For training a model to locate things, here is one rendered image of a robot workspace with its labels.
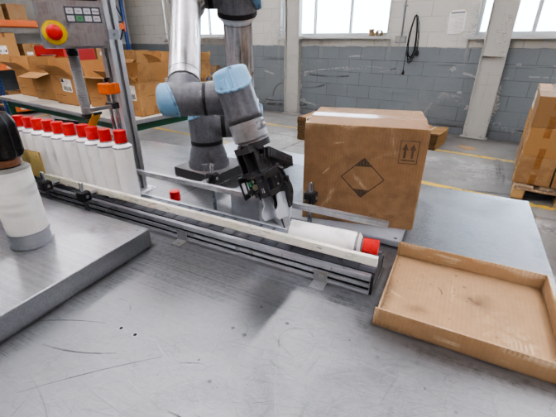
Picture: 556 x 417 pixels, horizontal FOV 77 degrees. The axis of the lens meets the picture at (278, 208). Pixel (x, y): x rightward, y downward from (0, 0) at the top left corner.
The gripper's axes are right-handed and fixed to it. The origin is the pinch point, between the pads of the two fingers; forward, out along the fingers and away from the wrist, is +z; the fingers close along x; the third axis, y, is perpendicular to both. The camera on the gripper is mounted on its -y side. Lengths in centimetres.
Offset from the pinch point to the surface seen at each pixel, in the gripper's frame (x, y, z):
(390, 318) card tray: 23.6, 13.5, 16.0
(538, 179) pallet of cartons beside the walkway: 75, -291, 103
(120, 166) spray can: -45, 2, -23
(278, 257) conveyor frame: -1.4, 5.4, 6.6
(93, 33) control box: -47, -9, -59
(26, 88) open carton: -351, -154, -120
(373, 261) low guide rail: 20.1, 4.7, 9.1
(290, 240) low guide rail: 2.9, 4.7, 2.8
